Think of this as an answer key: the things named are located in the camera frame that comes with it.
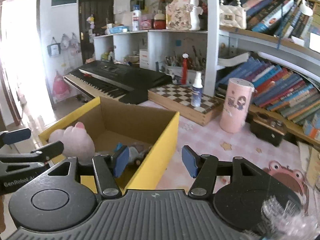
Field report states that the blue toy truck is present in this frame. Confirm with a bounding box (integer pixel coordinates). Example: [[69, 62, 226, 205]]
[[114, 142, 152, 166]]

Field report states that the pink plush pig toy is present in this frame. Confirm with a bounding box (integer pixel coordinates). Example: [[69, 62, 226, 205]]
[[48, 122, 95, 165]]

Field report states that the yellow cardboard box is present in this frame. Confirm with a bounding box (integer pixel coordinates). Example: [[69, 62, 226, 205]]
[[39, 98, 180, 191]]

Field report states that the white spray bottle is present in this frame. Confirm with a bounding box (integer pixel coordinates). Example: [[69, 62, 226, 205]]
[[191, 72, 203, 107]]

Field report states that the black brown desk organizer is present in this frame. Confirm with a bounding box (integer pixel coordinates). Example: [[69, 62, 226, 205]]
[[250, 112, 287, 147]]

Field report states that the wooden chessboard box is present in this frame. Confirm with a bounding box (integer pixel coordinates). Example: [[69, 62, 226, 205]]
[[148, 84, 222, 126]]

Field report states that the pink cylindrical humidifier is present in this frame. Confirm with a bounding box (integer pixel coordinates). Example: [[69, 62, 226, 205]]
[[220, 78, 255, 133]]

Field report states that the black electronic keyboard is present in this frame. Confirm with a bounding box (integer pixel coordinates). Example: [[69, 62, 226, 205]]
[[63, 61, 172, 105]]

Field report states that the white quilted handbag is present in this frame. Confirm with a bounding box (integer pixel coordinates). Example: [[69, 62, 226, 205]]
[[219, 0, 247, 29]]

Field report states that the pink floral ceramic figure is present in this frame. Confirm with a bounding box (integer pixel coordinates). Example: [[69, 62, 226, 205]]
[[166, 0, 203, 31]]

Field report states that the white bookshelf unit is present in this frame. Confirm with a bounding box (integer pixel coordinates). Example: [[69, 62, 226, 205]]
[[93, 0, 320, 98]]

